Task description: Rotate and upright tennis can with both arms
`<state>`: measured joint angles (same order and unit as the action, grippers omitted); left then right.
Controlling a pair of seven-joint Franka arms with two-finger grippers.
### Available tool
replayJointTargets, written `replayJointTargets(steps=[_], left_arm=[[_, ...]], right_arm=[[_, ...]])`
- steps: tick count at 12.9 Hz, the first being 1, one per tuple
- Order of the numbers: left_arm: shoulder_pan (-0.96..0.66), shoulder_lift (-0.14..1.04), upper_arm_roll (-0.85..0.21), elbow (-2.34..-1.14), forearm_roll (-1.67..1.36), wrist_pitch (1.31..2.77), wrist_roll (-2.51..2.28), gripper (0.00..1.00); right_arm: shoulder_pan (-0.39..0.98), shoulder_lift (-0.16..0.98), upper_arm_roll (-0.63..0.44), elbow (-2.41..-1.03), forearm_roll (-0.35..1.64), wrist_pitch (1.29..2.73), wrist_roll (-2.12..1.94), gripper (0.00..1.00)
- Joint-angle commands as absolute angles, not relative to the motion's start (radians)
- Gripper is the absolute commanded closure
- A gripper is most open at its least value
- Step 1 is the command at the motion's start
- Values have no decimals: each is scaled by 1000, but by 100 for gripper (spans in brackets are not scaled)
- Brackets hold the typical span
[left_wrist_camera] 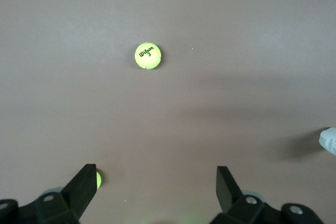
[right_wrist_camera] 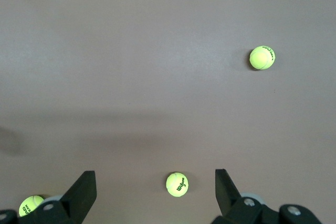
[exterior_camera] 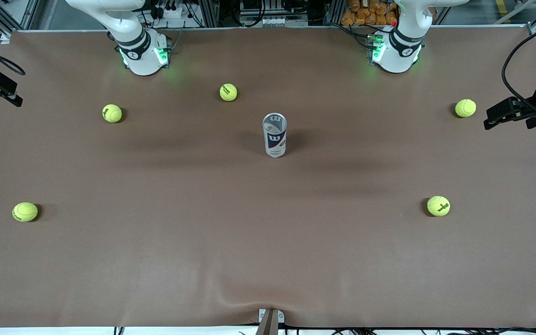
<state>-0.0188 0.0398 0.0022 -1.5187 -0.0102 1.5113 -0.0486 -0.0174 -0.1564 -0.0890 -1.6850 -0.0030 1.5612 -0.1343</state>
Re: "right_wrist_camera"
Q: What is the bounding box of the yellow tennis ball Head print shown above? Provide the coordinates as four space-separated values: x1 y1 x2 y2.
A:
18 195 45 217

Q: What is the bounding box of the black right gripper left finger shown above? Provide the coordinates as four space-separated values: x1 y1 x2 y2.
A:
0 170 97 224

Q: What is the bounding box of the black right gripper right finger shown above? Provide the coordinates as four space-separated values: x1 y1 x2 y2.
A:
209 168 324 224

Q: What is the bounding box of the yellow tennis ball Wilson print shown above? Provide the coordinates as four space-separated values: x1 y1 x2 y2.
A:
165 172 189 198

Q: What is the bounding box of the brown table mat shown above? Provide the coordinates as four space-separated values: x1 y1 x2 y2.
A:
0 0 336 224

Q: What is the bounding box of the yellow tennis ball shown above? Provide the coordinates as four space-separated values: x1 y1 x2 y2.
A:
249 45 276 70

